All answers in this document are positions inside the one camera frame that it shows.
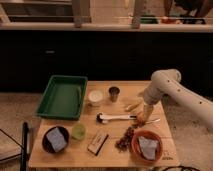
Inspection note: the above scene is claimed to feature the small yellow banana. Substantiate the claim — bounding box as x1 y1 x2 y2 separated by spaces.
125 99 143 112

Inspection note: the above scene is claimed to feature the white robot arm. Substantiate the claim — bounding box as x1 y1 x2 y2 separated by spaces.
142 69 213 130

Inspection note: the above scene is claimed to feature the small metal cup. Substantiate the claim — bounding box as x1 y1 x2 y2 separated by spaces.
109 86 120 102

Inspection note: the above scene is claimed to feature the white paper cup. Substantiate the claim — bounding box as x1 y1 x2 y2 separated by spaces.
88 90 103 107

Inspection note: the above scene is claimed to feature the green plastic cup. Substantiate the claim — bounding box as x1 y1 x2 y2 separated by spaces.
71 123 86 140

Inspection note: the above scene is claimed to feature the yellow apple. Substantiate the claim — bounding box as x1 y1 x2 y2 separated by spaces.
136 112 145 125

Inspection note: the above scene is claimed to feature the metal spoon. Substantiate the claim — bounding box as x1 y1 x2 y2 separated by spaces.
145 118 160 124

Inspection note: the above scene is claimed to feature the orange bowl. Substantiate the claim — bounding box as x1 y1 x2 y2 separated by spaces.
131 130 163 164

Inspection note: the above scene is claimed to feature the grey cloth in orange bowl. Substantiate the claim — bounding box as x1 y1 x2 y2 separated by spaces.
138 136 158 160

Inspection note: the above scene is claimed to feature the brown grape bunch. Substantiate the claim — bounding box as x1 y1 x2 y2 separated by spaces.
115 124 138 152

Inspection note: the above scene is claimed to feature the wooden table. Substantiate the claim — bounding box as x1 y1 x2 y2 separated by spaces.
28 80 181 169

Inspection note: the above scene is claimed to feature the black wooden block eraser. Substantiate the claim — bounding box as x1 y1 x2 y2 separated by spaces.
87 131 108 155

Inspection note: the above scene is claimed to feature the green plastic tray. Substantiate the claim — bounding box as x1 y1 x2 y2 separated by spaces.
37 75 87 120

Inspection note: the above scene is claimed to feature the grey cloth in black bowl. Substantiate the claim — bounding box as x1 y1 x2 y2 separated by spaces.
46 128 67 152

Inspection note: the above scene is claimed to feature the black bowl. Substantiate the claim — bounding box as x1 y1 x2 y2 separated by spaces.
42 126 69 153

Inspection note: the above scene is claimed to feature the black stand left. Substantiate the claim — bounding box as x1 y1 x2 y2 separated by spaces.
20 122 29 171

